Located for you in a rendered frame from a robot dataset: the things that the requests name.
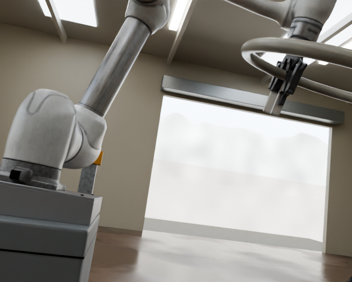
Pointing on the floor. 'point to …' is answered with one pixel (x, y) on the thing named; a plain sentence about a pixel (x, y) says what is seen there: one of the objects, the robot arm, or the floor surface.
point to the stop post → (89, 176)
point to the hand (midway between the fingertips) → (274, 104)
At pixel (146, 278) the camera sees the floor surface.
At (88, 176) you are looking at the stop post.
